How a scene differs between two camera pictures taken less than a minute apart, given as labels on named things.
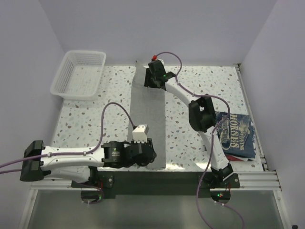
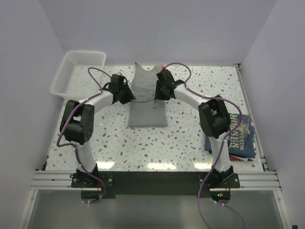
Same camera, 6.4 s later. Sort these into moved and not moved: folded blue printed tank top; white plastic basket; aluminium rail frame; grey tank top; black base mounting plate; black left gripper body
Moved: black left gripper body; grey tank top
Not moved: black base mounting plate; aluminium rail frame; white plastic basket; folded blue printed tank top
